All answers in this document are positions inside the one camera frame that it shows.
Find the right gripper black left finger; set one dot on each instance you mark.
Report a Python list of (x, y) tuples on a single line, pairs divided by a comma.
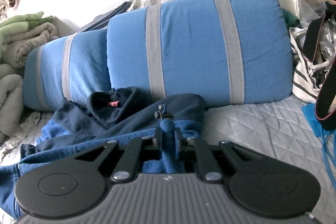
[(79, 182)]

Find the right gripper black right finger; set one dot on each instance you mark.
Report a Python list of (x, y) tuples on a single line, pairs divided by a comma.
[(256, 182)]

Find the blue navy fleece jacket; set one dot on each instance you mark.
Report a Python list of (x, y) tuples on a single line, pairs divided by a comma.
[(120, 114)]

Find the striped white tote bag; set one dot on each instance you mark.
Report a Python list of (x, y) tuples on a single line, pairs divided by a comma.
[(308, 76)]

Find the blue striped pillow left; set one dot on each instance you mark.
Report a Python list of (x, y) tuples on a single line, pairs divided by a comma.
[(70, 67)]

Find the blue striped pillow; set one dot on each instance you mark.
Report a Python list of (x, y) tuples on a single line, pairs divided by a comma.
[(70, 67), (230, 52)]

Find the blue striped pillow right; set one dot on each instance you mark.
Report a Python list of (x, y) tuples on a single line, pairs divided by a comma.
[(230, 52)]

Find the grey beige comforter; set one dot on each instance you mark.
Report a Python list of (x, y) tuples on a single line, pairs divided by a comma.
[(12, 67)]

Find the dark grey folded garment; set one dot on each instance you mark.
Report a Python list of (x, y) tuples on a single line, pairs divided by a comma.
[(101, 21)]

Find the green blanket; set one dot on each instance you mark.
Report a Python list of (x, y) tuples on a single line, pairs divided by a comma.
[(23, 27)]

